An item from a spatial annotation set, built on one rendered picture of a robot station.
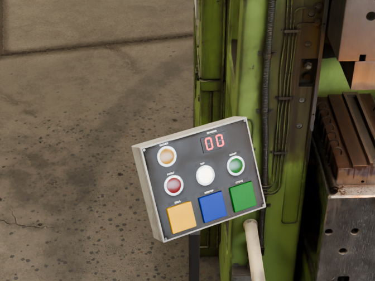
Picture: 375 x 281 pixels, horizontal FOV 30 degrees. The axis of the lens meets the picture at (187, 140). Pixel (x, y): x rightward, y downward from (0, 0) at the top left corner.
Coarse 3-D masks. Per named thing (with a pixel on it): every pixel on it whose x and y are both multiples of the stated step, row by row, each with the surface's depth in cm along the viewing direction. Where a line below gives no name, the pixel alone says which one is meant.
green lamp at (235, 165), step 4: (232, 160) 203; (236, 160) 203; (240, 160) 204; (232, 164) 203; (236, 164) 203; (240, 164) 204; (232, 168) 203; (236, 168) 204; (240, 168) 204; (236, 172) 204
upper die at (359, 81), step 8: (360, 56) 200; (344, 64) 209; (352, 64) 200; (360, 64) 198; (368, 64) 198; (344, 72) 210; (352, 72) 200; (360, 72) 200; (368, 72) 200; (352, 80) 201; (360, 80) 201; (368, 80) 201; (352, 88) 203; (360, 88) 203; (368, 88) 203
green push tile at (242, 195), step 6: (234, 186) 204; (240, 186) 204; (246, 186) 205; (252, 186) 205; (234, 192) 203; (240, 192) 204; (246, 192) 205; (252, 192) 206; (234, 198) 203; (240, 198) 204; (246, 198) 205; (252, 198) 206; (234, 204) 204; (240, 204) 204; (246, 204) 205; (252, 204) 206; (234, 210) 204; (240, 210) 204
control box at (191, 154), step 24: (240, 120) 204; (144, 144) 196; (168, 144) 195; (192, 144) 198; (216, 144) 201; (240, 144) 204; (144, 168) 194; (168, 168) 196; (192, 168) 199; (216, 168) 201; (144, 192) 200; (168, 192) 196; (192, 192) 199; (168, 240) 197
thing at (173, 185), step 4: (172, 180) 196; (176, 180) 197; (168, 184) 196; (172, 184) 196; (176, 184) 197; (180, 184) 197; (168, 188) 196; (172, 188) 196; (176, 188) 197; (172, 192) 196
